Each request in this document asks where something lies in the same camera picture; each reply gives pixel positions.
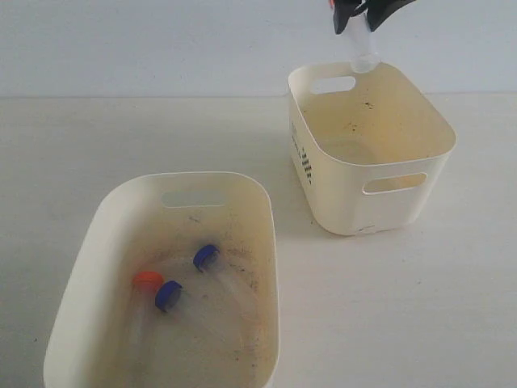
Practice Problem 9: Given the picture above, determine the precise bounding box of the blue-capped tube moved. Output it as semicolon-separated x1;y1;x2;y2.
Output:
154;280;203;323
192;244;258;318

